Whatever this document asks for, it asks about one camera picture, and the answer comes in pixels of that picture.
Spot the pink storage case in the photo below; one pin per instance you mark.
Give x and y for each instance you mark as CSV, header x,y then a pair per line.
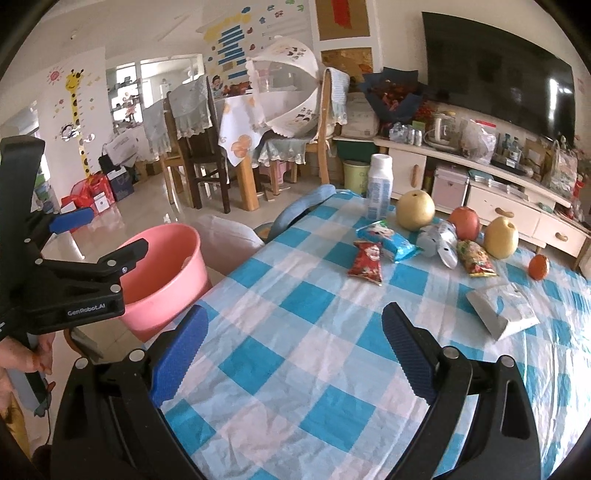
x,y
450,187

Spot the blue checked tablecloth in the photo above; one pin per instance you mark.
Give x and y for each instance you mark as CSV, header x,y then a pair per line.
x,y
295,323

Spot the tall cork board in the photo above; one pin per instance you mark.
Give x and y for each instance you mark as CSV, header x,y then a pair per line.
x,y
344,32

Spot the pink plastic basin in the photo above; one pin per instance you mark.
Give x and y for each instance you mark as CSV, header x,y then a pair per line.
x,y
175,277

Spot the pale towel chair cover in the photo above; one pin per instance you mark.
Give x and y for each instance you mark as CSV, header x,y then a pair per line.
x,y
339,92

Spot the grey lace chair cover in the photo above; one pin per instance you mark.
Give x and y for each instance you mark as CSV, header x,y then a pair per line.
x,y
189,106
157,129

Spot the clear plastic bottle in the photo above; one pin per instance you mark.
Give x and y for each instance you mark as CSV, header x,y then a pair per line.
x,y
516,150
505,147

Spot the white cushion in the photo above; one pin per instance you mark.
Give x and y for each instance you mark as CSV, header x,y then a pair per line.
x,y
226,240

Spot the white paper bag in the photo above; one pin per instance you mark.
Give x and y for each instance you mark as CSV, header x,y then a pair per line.
x,y
121,147

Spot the white orange print tablecloth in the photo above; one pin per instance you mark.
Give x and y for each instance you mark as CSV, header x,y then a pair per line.
x,y
238,134

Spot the pink plastic stool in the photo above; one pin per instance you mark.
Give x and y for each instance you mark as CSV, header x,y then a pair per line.
x,y
277,174

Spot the white grey wrapper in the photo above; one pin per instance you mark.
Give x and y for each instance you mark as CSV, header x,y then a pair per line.
x,y
438,242

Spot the small white bag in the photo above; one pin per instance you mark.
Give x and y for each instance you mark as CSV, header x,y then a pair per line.
x,y
503,309

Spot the white electric kettle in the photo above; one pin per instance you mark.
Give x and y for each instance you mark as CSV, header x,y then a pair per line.
x,y
445,129

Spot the printed plastic bag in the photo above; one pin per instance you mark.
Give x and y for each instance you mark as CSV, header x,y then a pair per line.
x,y
561,170

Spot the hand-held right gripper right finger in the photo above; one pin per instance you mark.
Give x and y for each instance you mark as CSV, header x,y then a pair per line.
x,y
411,355

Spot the navy gift bag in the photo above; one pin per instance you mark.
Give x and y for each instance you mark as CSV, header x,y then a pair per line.
x,y
121,184

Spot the white mesh food cover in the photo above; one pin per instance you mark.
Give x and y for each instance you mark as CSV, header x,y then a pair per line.
x,y
286,69

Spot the red gift bag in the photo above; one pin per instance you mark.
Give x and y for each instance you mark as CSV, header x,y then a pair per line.
x,y
85,196

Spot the artificial flower arrangement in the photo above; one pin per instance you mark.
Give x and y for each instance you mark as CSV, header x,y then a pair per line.
x,y
579,194

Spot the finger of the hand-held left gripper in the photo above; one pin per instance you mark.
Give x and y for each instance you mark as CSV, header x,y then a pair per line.
x,y
106,267
71,220

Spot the green waste bin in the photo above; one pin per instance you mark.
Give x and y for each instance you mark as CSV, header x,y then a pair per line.
x,y
355,177

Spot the red knot ornament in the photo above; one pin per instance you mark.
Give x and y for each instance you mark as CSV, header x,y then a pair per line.
x,y
348,11

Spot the cardboard box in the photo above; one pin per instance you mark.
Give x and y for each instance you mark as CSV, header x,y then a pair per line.
x,y
535,154

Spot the dark wrapped flower bouquet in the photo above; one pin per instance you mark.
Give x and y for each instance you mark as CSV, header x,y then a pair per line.
x,y
392,97

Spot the light wooden chair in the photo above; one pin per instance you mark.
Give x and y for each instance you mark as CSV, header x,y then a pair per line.
x,y
324,152

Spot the blue snack packet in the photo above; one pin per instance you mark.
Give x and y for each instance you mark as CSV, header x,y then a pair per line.
x,y
390,242

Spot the lace seat cover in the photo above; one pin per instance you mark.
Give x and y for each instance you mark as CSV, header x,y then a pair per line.
x,y
281,147

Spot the red apple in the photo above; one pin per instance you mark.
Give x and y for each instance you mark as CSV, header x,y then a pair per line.
x,y
464,224

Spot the black television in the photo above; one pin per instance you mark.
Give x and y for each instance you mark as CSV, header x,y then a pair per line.
x,y
498,74

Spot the giraffe wall sticker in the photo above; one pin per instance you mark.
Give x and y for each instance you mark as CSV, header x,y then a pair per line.
x,y
78,115

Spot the orange tangerine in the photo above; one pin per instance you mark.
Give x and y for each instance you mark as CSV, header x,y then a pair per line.
x,y
539,267

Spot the person's left hand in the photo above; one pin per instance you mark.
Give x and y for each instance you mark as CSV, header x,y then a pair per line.
x,y
14,353

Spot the colourful wall stickers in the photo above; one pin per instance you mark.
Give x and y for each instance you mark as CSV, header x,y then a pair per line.
x,y
235,41

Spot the blue chair back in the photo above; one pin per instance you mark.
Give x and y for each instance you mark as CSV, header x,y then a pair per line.
x,y
300,203

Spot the white television cabinet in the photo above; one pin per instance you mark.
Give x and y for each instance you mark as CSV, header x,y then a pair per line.
x,y
494,203

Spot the yellow red snack packet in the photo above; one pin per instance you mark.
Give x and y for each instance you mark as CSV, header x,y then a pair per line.
x,y
475,258

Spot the white rice bag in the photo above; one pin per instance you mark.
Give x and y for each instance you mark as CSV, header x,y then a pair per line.
x,y
362,115

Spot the dark wooden chair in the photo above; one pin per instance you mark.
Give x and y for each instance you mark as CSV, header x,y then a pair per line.
x,y
203,161

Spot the stack of flat boxes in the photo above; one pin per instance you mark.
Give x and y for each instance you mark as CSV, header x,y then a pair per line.
x,y
494,182

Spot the yellow pear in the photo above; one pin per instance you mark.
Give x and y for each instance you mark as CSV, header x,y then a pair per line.
x,y
415,210
501,237

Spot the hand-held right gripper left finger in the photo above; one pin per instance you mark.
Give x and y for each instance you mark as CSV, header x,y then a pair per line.
x,y
180,360

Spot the clear plastic bag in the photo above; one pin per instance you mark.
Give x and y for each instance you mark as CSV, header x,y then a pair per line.
x,y
478,143

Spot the small cork board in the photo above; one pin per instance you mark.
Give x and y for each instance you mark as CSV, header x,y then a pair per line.
x,y
346,62

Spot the white plastic bottle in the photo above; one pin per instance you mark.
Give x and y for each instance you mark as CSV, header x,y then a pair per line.
x,y
379,189

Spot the red candy packet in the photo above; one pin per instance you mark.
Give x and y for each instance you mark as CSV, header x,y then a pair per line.
x,y
367,261

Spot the pack of small bottles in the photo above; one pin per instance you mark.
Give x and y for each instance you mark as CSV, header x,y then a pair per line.
x,y
406,134

